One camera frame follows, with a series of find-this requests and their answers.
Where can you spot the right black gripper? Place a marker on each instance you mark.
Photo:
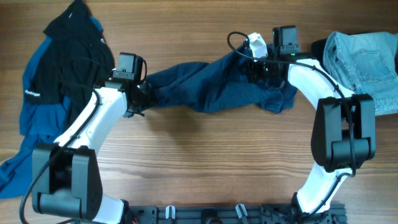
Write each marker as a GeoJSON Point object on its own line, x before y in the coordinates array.
{"type": "Point", "coordinates": [253, 74]}

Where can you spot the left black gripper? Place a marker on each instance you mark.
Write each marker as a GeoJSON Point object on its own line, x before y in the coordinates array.
{"type": "Point", "coordinates": [147, 101]}

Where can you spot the navy blue shorts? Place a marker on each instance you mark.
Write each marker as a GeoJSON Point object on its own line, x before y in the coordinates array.
{"type": "Point", "coordinates": [219, 85]}

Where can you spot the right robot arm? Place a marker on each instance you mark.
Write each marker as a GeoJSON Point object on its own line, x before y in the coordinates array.
{"type": "Point", "coordinates": [343, 135]}

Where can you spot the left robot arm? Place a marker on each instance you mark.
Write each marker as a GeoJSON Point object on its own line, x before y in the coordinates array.
{"type": "Point", "coordinates": [67, 181]}

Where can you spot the light blue denim jeans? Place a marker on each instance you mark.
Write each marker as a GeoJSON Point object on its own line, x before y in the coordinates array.
{"type": "Point", "coordinates": [365, 63]}

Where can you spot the blue t-shirt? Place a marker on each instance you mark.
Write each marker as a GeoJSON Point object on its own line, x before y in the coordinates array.
{"type": "Point", "coordinates": [37, 123]}

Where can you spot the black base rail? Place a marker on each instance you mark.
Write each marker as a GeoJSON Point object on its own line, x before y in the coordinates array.
{"type": "Point", "coordinates": [238, 214]}

